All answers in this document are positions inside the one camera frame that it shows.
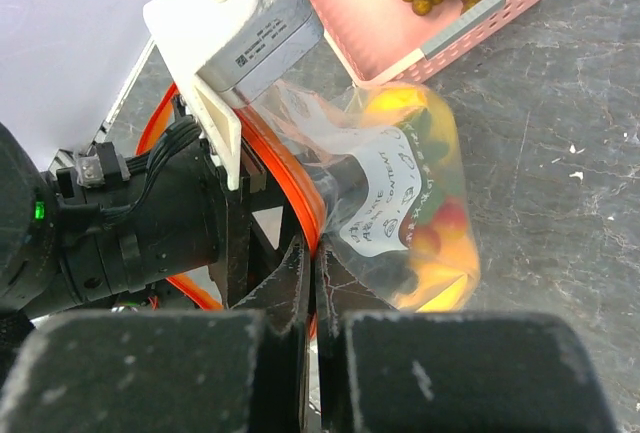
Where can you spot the clear zip top bag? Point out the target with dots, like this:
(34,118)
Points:
(288,128)

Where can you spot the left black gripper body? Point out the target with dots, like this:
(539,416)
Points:
(171,212)

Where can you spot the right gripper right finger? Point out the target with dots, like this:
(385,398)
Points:
(337,291)

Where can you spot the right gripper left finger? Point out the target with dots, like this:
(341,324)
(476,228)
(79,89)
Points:
(280,306)

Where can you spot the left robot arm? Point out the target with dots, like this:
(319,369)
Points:
(47,241)

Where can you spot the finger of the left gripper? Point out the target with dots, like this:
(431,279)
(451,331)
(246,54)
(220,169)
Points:
(341,183)

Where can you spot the yellow orange peach toy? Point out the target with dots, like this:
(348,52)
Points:
(444,282)

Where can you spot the pink plastic basket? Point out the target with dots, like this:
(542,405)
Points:
(378,41)

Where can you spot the small red fruits toy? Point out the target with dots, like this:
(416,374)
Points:
(438,216)

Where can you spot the yellow lemon toy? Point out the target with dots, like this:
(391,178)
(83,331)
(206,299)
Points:
(394,104)

